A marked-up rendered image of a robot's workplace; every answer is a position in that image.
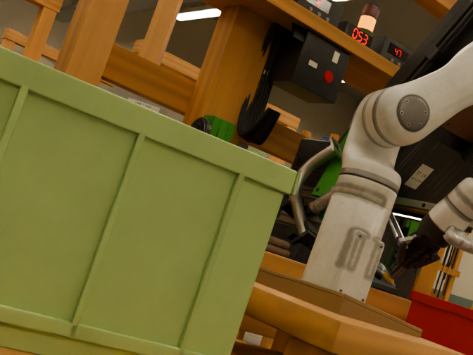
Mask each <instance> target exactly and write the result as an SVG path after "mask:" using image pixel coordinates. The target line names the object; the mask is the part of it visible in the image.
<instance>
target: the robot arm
mask: <svg viewBox="0 0 473 355"><path fill-rule="evenodd" d="M471 105H473V42H471V43H470V44H468V45H467V46H465V47H464V48H463V49H461V50H460V51H459V52H458V53H457V54H456V55H455V56H454V57H453V58H452V59H451V60H450V61H449V62H448V63H447V64H446V65H445V66H444V67H442V68H440V69H438V70H436V71H434V72H432V73H430V74H428V75H425V76H423V77H420V78H418V79H416V80H413V81H410V82H406V83H404V84H401V85H395V86H392V87H388V88H385V89H381V90H378V91H375V92H372V93H370V94H368V95H367V96H366V97H365V98H364V99H363V100H362V101H361V102H360V104H359V106H358V108H357V110H356V112H355V115H354V117H353V121H352V123H351V127H350V130H349V132H348V136H347V138H346V143H345V145H344V148H343V152H342V158H341V160H342V167H341V172H340V173H339V177H338V180H337V181H336V185H335V188H334V191H333V193H332V196H331V199H330V200H329V204H328V207H327V210H326V212H325V215H324V218H323V220H322V223H321V226H320V229H319V231H318V234H317V237H316V239H315V243H314V245H313V248H312V251H311V253H310V256H309V259H308V262H307V264H306V267H305V270H304V272H303V276H302V278H301V279H302V280H305V281H307V282H311V283H313V284H316V285H319V286H322V287H326V288H329V289H332V290H335V291H337V292H341V293H344V294H347V295H348V296H350V297H353V298H355V299H357V300H359V301H362V302H364V303H365V301H366V298H367V295H368V292H369V290H370V287H371V284H372V281H373V278H374V274H375V273H376V270H377V266H378V264H379V260H380V258H381V255H382V252H383V250H384V243H383V242H381V239H382V237H383V234H384V231H385V229H386V225H387V223H388V220H389V217H390V215H391V211H392V208H393V205H394V203H395V200H396V197H397V195H398V191H399V189H400V186H401V177H400V175H399V174H398V173H397V172H396V171H395V170H394V166H395V163H396V159H397V155H398V152H399V149H400V147H402V146H407V145H411V144H414V143H415V142H418V141H420V140H421V139H423V138H425V137H426V136H427V135H428V134H430V133H431V132H433V131H434V130H435V129H436V128H438V127H439V126H440V125H442V124H443V123H445V122H446V121H447V120H448V119H450V118H451V117H453V116H454V115H455V114H456V113H458V112H460V111H461V110H463V109H465V108H467V107H469V106H471ZM472 221H473V178H472V177H467V178H465V179H464V180H463V181H462V182H460V183H459V184H458V185H457V186H456V187H455V188H454V189H453V190H452V191H451V192H450V193H449V194H448V195H447V196H446V197H445V198H443V199H442V200H440V202H439V203H437V205H435V207H433V209H432V210H430V212H428V213H427V214H426V215H425V216H424V217H423V218H422V219H421V220H420V221H419V227H418V229H417V230H416V231H414V232H412V233H411V234H410V236H409V237H402V236H401V235H399V236H397V237H396V243H395V247H394V251H393V255H394V256H395V257H396V259H397V260H396V261H395V262H394V263H393V264H392V265H391V266H390V267H389V268H388V270H387V274H388V276H389V277H390V278H391V279H394V280H395V279H396V278H398V277H399V276H400V275H401V274H402V273H404V272H405V271H406V270H407V269H410V268H414V269H418V268H421V267H423V266H426V265H429V264H430V263H433V262H436V261H438V260H440V256H439V255H438V251H439V250H440V248H446V247H448V246H449V245H452V246H454V247H456V248H458V249H461V250H463V251H466V252H467V253H470V254H473V239H471V238H470V237H469V236H467V235H466V234H465V232H464V231H465V230H466V229H467V227H468V226H469V225H470V223H471V222H472Z"/></svg>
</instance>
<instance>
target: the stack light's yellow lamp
mask: <svg viewBox="0 0 473 355"><path fill-rule="evenodd" d="M375 23H376V20H375V19H374V18H373V17H371V16H368V15H362V16H361V17H360V21H359V23H358V27H359V28H360V29H364V30H368V31H370V32H371V33H372V32H373V29H374V26H375Z"/></svg>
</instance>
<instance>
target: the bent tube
mask: <svg viewBox="0 0 473 355"><path fill-rule="evenodd" d="M329 139H330V143H331V144H330V146H328V147H327V148H326V149H324V150H322V151H321V152H319V153H318V154H316V155H314V156H313V157H312V158H310V159H308V160H307V161H306V162H305V163H304V164H303V165H302V166H301V167H300V168H299V169H298V171H297V172H300V173H301V178H300V180H299V183H298V186H297V189H296V193H295V195H293V196H291V195H289V201H290V204H291V209H292V212H293V215H294V220H295V224H296V229H297V233H298V235H300V234H301V233H302V232H304V231H305V226H304V223H303V222H304V221H305V220H307V218H306V214H305V209H304V207H303V202H302V198H301V189H302V186H303V183H304V182H305V180H306V179H307V177H308V176H309V174H311V173H312V172H313V171H314V170H315V169H316V168H318V167H319V166H321V165H322V164H324V163H326V162H327V161H329V160H330V159H332V158H334V157H335V156H338V157H339V158H340V159H341V158H342V149H341V145H340V144H339V143H338V142H337V141H336V140H335V139H334V138H333V137H330V138H329Z"/></svg>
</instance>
